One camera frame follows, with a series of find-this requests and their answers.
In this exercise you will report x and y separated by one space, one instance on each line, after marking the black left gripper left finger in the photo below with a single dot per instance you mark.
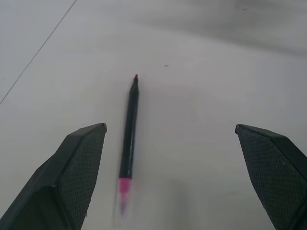
69 177

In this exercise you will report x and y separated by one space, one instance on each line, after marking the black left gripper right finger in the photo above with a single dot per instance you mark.
273 172

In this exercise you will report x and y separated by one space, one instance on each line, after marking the black pen with pink tip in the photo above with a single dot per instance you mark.
129 141

